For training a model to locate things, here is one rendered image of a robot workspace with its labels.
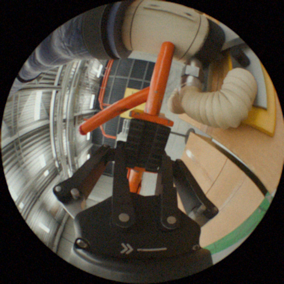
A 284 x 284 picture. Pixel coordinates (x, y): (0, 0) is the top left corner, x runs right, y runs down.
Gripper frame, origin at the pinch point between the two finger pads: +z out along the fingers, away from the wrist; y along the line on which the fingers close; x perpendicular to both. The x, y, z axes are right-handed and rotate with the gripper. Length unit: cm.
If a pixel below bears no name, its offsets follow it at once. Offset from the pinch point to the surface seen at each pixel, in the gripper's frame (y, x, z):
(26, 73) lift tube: -45.0, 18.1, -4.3
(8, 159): -512, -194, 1
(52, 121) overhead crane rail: -203, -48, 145
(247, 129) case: 13.1, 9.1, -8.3
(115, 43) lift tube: -7.9, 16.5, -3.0
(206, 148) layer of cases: 53, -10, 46
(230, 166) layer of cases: 54, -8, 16
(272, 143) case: 13.2, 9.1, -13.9
